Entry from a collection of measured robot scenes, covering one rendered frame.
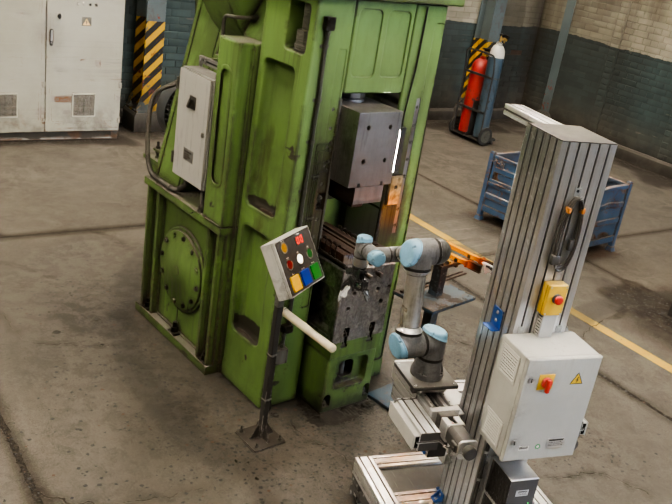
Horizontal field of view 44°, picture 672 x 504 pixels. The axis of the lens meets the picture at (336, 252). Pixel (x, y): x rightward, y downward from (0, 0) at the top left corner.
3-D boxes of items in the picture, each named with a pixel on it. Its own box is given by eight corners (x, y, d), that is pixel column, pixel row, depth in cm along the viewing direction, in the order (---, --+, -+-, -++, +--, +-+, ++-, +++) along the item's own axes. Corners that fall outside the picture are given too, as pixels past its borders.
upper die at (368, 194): (380, 201, 450) (383, 184, 446) (352, 205, 437) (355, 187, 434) (333, 176, 479) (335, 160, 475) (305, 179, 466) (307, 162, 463)
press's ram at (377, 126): (402, 183, 454) (415, 111, 439) (347, 188, 431) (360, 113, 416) (353, 159, 483) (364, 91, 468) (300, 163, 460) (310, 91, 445)
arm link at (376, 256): (394, 251, 384) (382, 242, 393) (373, 253, 379) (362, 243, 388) (391, 267, 387) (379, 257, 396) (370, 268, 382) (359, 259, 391)
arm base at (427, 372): (448, 381, 373) (452, 362, 369) (417, 383, 368) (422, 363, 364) (434, 363, 386) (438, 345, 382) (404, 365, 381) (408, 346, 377)
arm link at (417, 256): (427, 361, 365) (444, 242, 349) (398, 365, 358) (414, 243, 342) (412, 350, 375) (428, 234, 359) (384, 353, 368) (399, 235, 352)
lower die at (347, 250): (369, 261, 463) (372, 247, 460) (342, 266, 451) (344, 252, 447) (324, 233, 492) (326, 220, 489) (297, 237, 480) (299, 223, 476)
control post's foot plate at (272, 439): (287, 443, 450) (290, 428, 447) (253, 454, 437) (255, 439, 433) (265, 421, 465) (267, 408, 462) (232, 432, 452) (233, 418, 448)
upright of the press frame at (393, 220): (380, 374, 532) (453, 5, 446) (349, 383, 516) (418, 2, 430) (338, 343, 563) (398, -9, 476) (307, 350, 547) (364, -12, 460)
